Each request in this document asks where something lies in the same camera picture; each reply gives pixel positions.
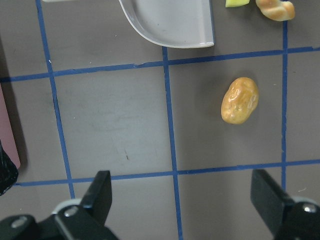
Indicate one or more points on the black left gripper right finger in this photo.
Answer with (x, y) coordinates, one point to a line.
(287, 217)

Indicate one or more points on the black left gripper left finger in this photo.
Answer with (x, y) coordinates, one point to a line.
(86, 220)

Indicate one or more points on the yellow toy potato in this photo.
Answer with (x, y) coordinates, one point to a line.
(240, 100)

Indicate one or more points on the toy croissant bread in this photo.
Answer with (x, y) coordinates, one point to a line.
(277, 10)

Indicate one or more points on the yellow green sponge piece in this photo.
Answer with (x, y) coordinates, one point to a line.
(236, 3)

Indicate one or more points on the pink bin with black bag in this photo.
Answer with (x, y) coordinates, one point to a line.
(9, 157)

